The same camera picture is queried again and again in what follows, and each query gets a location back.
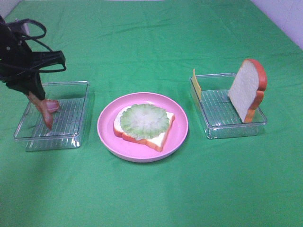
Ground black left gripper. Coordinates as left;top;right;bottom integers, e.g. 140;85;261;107
0;51;65;100

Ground bacon strip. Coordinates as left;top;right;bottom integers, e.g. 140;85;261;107
27;92;53;130
46;99;60;113

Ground green lettuce leaf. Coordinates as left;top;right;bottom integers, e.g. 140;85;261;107
120;104;170;140

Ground bread slice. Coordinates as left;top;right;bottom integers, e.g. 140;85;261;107
113;105;175;152
228;59;267;123

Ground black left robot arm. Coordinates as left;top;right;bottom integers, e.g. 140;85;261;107
0;17;66;100

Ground left clear plastic tray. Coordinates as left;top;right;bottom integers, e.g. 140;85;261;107
13;81;89;151

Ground clear plastic tray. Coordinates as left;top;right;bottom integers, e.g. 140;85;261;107
190;72;267;139
13;81;89;151

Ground green tablecloth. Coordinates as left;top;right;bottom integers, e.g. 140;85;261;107
0;0;303;227

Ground pink round plate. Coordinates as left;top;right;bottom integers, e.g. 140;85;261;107
97;92;188;163

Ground yellow cheese slice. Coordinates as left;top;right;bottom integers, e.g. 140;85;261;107
192;69;202;101

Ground right clear plastic tray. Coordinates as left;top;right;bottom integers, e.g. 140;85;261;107
190;72;267;139

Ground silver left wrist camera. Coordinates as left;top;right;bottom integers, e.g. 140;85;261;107
8;19;30;35

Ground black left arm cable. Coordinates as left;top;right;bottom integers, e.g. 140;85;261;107
0;18;67;74

